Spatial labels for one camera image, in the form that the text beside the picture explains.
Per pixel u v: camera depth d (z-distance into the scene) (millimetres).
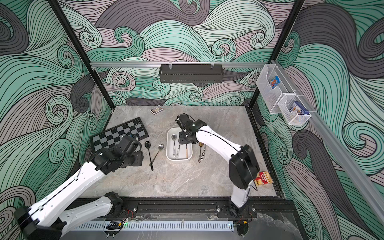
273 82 835
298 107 651
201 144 972
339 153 497
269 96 871
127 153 561
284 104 686
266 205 757
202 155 923
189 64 949
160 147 951
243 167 447
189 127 604
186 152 952
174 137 1003
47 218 373
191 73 949
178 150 949
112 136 976
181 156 928
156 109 1177
